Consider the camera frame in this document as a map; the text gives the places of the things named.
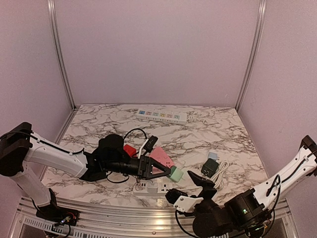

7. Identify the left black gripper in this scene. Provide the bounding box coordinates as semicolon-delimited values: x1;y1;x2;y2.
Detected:
105;155;171;180

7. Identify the pink triangular power socket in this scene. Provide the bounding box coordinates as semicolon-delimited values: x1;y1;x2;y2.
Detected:
149;147;175;169

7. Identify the dark green charger plug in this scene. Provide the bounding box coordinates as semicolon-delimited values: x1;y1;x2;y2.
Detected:
201;159;219;178

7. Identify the white charger plug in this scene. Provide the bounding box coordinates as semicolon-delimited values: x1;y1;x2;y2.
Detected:
147;181;159;193

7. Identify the green plug adapter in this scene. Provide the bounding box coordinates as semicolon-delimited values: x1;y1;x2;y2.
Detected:
167;166;184;182

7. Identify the light blue charger plug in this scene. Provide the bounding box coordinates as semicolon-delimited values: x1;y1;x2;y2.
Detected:
208;152;218;161

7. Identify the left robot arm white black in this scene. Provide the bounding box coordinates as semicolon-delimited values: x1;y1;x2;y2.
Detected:
0;122;170;221

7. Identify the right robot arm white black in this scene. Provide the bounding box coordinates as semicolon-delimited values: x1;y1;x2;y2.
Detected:
192;135;317;238

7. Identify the red cube socket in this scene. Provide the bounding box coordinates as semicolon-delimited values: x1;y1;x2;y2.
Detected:
123;144;137;157

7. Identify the long white colourful power strip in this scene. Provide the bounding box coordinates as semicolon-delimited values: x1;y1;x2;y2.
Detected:
136;109;187;124

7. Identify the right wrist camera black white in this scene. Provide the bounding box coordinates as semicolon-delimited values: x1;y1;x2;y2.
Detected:
165;188;203;213

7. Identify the aluminium front rail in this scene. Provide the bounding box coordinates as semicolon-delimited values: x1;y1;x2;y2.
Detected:
14;195;293;238

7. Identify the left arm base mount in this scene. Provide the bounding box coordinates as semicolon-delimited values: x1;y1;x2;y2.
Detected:
36;208;79;238

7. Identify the left aluminium frame post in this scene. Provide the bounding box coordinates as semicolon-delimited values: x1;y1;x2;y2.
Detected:
48;0;76;111

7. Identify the aluminium frame post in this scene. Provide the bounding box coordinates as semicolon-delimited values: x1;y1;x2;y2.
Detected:
48;0;76;111
235;0;267;113

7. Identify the right aluminium frame post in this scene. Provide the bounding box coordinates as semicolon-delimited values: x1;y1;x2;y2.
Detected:
235;0;267;113

